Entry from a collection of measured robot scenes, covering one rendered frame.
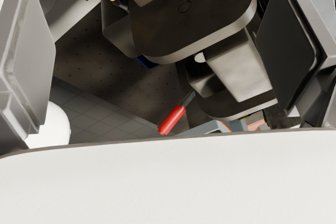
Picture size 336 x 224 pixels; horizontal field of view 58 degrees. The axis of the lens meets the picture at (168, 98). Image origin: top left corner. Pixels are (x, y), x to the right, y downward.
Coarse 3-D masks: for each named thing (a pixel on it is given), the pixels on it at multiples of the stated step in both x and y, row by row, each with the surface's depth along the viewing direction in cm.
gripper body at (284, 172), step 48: (96, 144) 6; (144, 144) 6; (192, 144) 6; (240, 144) 6; (288, 144) 6; (0, 192) 6; (48, 192) 5; (96, 192) 5; (144, 192) 5; (192, 192) 6; (240, 192) 6; (288, 192) 6
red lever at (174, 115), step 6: (192, 90) 50; (186, 96) 50; (192, 96) 51; (180, 102) 50; (186, 102) 51; (174, 108) 50; (180, 108) 50; (168, 114) 50; (174, 114) 50; (180, 114) 50; (162, 120) 51; (168, 120) 50; (174, 120) 50; (162, 126) 50; (168, 126) 50; (162, 132) 50
